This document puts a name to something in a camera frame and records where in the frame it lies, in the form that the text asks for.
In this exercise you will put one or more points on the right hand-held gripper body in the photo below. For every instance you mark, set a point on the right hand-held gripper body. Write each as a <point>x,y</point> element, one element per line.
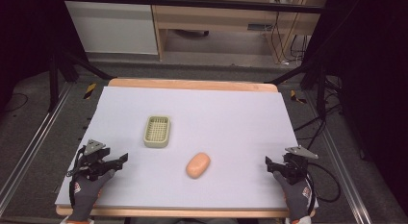
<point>296,166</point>

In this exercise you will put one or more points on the black metal frame bar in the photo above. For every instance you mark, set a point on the black metal frame bar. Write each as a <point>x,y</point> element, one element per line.
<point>192,3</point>

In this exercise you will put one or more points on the yellow black tape marker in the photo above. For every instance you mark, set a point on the yellow black tape marker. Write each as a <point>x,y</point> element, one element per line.
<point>297,97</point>
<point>90,90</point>

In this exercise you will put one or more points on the white table mat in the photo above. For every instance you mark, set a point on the white table mat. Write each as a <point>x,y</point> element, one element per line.
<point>208,121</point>

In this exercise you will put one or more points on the wooden desk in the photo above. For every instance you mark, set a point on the wooden desk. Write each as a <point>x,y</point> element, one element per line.
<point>218,19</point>

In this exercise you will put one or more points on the metal floor rail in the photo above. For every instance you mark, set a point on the metal floor rail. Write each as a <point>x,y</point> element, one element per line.
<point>340,172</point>
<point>35,144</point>

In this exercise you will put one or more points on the orange soap bar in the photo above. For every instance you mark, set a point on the orange soap bar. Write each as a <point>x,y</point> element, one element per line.
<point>198,165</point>

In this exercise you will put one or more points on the black metal stand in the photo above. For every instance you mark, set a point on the black metal stand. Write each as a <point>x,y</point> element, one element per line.
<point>54,76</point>
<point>316,75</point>

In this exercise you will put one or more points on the white cabinet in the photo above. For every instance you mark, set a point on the white cabinet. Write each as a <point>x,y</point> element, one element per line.
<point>109,28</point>

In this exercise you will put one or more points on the green slotted soap dish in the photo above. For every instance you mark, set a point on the green slotted soap dish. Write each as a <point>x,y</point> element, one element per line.
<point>157,131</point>

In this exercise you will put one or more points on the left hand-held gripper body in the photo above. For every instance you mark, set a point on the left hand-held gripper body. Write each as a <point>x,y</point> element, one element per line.
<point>94,160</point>

